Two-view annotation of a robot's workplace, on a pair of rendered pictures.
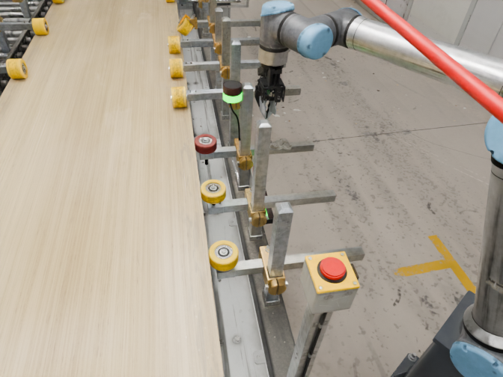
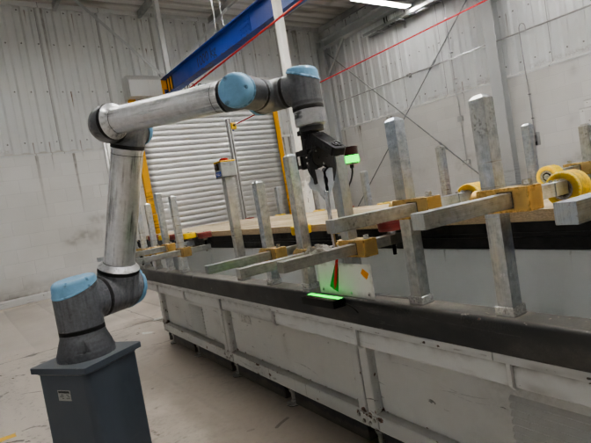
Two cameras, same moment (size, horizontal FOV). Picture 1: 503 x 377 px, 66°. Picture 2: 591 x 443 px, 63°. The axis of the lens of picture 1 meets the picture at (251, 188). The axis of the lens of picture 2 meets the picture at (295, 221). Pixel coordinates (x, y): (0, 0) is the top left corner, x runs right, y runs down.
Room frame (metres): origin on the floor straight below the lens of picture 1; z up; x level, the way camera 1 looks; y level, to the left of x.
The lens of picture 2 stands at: (2.39, -0.59, 1.03)
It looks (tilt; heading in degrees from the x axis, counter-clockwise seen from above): 3 degrees down; 160
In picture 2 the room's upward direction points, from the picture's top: 9 degrees counter-clockwise
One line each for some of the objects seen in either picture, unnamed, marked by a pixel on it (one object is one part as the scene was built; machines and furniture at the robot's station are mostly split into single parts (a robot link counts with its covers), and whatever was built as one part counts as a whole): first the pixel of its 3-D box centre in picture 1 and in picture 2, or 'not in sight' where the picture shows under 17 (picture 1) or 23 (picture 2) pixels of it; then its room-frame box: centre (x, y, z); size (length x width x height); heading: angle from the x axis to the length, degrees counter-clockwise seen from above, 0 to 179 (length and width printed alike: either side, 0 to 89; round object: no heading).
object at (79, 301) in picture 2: not in sight; (79, 301); (0.58, -0.77, 0.79); 0.17 x 0.15 x 0.18; 133
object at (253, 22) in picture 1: (230, 23); not in sight; (2.14, 0.17, 0.95); 0.36 x 0.03 x 0.03; 103
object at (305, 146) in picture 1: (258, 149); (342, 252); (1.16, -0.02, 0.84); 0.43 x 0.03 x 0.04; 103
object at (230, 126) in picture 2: not in sight; (240, 179); (-1.88, 0.49, 1.25); 0.15 x 0.08 x 1.10; 13
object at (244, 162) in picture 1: (242, 153); (356, 247); (1.13, 0.04, 0.85); 0.13 x 0.06 x 0.05; 13
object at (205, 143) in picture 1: (206, 152); (392, 236); (1.11, 0.18, 0.85); 0.08 x 0.08 x 0.11
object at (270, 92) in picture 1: (271, 80); (313, 148); (1.12, -0.04, 1.15); 0.09 x 0.08 x 0.12; 13
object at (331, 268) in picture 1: (331, 269); not in sight; (0.36, -0.14, 1.22); 0.04 x 0.04 x 0.02
